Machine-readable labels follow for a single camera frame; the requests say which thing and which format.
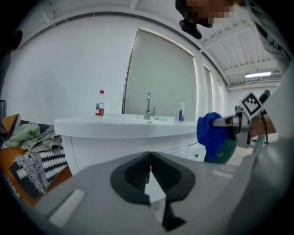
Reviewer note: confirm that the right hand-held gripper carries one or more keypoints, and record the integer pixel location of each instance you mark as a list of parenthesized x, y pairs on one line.
[(250, 105)]

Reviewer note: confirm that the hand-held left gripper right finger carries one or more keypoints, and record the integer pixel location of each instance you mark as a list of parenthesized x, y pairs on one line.
[(202, 202)]

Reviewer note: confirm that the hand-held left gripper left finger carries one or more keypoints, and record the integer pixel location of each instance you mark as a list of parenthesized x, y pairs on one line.
[(92, 206)]

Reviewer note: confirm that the blue cloth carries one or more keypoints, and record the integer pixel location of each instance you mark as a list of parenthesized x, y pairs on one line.
[(210, 133)]

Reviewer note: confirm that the white sink cabinet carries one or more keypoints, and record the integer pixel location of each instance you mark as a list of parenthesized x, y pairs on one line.
[(119, 142)]

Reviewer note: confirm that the person's right forearm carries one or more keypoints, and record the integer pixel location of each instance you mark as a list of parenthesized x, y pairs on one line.
[(258, 128)]

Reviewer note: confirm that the grey fuzzy cloth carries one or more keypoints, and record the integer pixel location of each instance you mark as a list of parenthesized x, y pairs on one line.
[(34, 169)]

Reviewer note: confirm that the dark green bin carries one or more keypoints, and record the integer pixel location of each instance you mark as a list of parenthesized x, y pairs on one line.
[(226, 151)]

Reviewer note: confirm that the white spray bottle blue label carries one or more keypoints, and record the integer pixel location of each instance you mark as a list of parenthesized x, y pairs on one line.
[(181, 113)]

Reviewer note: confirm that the black and white patterned blanket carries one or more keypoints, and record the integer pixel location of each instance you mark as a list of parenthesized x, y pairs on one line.
[(55, 160)]

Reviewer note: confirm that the ceiling tube light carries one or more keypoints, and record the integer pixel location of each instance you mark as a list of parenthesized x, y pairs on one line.
[(257, 74)]

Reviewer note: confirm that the pale green soap bar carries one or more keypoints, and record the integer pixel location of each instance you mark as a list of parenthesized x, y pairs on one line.
[(164, 118)]

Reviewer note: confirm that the person's light grey shirt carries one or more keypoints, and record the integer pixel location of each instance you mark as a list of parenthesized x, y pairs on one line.
[(268, 183)]

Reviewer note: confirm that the beige crumpled garment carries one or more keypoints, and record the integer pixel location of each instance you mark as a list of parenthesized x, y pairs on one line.
[(43, 142)]

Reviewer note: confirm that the chrome faucet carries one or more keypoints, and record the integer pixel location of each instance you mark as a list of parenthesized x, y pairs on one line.
[(148, 107)]

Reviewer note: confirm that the light green towel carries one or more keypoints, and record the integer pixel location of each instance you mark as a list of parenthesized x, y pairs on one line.
[(23, 136)]

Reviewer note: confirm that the clear bottle with red cap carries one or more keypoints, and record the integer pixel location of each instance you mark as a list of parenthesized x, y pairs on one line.
[(99, 107)]

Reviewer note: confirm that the mustard yellow cushion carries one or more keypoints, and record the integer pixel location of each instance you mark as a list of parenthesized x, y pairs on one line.
[(11, 122)]

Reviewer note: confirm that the large wall mirror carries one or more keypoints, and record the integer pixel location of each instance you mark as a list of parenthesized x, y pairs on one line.
[(160, 75)]

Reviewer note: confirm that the black head-mounted camera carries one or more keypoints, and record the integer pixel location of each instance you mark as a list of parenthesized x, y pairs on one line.
[(190, 27)]

